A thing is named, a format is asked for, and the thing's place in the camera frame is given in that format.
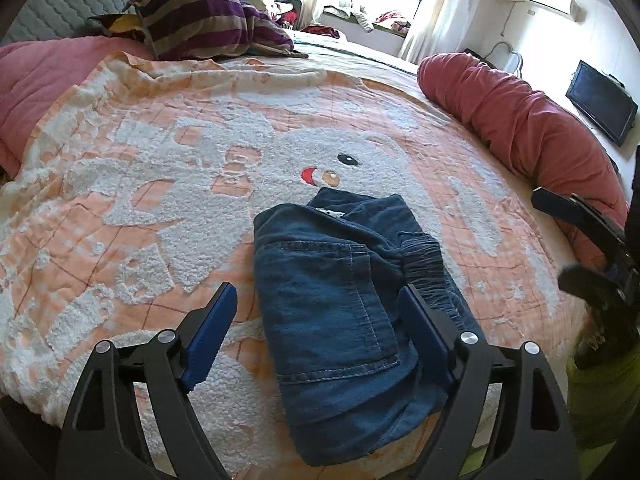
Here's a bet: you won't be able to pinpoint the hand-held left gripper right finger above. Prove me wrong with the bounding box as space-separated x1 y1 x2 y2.
399 282 583 480

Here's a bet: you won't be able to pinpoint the peach blanket, white fleece print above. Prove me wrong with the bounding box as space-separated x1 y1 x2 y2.
0 52 591 480

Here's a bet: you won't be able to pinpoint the green clothing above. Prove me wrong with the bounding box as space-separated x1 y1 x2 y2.
460 355 640 480

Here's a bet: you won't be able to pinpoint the pink quilt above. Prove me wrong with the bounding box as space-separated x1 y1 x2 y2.
0 37 151 181

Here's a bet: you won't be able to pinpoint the purple striped pillow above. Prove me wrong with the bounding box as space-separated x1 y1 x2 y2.
90 0 308 61

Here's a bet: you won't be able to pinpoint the white curtain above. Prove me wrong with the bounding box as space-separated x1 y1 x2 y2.
397 0 493 63

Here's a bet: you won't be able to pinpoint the grey stuffed toy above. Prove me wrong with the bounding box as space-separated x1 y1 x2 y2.
337 0 376 31

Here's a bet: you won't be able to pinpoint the red rolled quilt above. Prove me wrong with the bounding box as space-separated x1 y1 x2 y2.
417 52 631 271

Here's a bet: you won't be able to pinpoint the white chair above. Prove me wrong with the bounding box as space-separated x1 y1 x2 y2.
487 42 523 78

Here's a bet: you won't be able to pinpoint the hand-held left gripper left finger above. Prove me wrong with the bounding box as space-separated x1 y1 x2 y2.
60 281 238 480

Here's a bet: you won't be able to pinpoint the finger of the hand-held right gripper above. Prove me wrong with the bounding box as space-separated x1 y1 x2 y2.
531 187 626 261
557 262 626 311

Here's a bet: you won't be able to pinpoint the blue denim pants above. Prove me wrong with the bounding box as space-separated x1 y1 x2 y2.
252 186 493 468

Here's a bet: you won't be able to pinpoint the white bed sheet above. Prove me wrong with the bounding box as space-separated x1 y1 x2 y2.
285 30 423 83

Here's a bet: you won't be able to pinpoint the black flat screen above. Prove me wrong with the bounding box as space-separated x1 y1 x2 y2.
565 60 640 147

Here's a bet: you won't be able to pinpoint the red cloth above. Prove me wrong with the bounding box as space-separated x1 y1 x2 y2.
302 24 341 40

